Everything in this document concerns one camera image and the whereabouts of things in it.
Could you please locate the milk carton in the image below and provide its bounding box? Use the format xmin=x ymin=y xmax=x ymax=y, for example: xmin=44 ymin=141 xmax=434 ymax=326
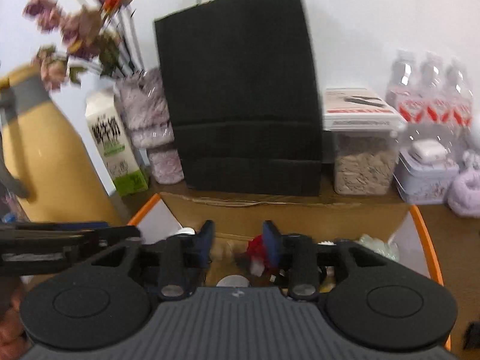
xmin=85 ymin=88 xmax=148 ymax=197

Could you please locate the water bottle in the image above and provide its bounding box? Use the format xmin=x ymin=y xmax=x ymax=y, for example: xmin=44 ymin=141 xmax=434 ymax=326
xmin=442 ymin=58 xmax=473 ymax=128
xmin=385 ymin=49 xmax=416 ymax=122
xmin=417 ymin=52 xmax=445 ymax=124

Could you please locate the black paper shopping bag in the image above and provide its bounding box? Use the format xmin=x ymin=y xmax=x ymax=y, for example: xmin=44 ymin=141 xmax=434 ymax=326
xmin=154 ymin=0 xmax=322 ymax=196

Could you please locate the dried pink rose bouquet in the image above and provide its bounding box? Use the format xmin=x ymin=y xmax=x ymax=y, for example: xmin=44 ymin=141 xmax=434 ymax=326
xmin=24 ymin=0 xmax=145 ymax=91

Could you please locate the bubble wrap packet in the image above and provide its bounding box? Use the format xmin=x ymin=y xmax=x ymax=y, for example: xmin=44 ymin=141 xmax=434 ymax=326
xmin=356 ymin=234 xmax=400 ymax=263

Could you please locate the clear cereal container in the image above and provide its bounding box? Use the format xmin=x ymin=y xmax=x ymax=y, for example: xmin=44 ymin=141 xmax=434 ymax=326
xmin=333 ymin=130 xmax=400 ymax=196

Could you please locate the red cardboard box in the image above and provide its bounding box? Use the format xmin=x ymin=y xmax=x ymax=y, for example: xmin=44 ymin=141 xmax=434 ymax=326
xmin=123 ymin=189 xmax=443 ymax=285

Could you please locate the yellow thermos jug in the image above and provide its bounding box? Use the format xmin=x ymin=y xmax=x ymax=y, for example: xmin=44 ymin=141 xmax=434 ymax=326
xmin=1 ymin=64 xmax=123 ymax=226

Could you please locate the red fabric rose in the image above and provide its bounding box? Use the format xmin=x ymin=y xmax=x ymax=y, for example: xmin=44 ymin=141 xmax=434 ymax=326
xmin=246 ymin=235 xmax=278 ymax=277

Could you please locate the lilac fluffy scrunchie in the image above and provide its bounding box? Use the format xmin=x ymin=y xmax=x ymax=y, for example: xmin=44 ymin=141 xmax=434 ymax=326
xmin=447 ymin=150 xmax=480 ymax=219

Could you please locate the decorated tin box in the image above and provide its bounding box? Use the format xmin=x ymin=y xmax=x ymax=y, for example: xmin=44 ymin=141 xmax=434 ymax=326
xmin=393 ymin=148 xmax=460 ymax=206

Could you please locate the water bottle middle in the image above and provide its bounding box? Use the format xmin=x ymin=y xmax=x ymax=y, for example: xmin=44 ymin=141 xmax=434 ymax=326
xmin=417 ymin=52 xmax=445 ymax=124

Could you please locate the water bottle left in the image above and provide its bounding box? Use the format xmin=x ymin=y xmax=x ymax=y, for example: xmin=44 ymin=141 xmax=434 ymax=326
xmin=385 ymin=49 xmax=416 ymax=122

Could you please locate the water bottle right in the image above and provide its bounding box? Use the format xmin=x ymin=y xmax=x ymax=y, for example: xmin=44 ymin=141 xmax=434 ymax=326
xmin=442 ymin=58 xmax=473 ymax=128

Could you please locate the small white bottle cap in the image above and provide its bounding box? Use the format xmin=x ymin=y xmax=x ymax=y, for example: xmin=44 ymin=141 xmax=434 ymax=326
xmin=216 ymin=275 xmax=251 ymax=288

